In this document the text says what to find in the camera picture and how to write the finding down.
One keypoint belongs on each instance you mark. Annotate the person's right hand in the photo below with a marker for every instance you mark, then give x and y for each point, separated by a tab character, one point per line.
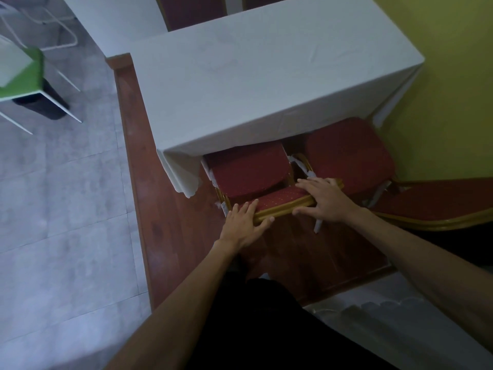
331	202

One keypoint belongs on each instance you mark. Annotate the green table with white legs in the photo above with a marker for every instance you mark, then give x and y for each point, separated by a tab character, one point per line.
34	80

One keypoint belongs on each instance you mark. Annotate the person's left forearm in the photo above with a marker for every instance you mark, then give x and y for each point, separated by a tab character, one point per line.
173	312

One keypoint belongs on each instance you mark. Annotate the black shirt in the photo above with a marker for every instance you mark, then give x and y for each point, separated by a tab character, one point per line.
277	331

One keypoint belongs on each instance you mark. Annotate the table with white tablecloth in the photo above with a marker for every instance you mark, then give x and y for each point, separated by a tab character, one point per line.
269	69

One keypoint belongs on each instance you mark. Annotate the person's left hand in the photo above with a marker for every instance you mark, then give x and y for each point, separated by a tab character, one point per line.
240	229

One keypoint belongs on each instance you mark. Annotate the white sheet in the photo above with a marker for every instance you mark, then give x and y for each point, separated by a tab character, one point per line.
11	65

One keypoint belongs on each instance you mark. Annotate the white metal frame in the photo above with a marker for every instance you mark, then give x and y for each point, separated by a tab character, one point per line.
69	44

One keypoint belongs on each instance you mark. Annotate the person's right forearm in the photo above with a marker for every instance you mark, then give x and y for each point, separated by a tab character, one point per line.
423	265

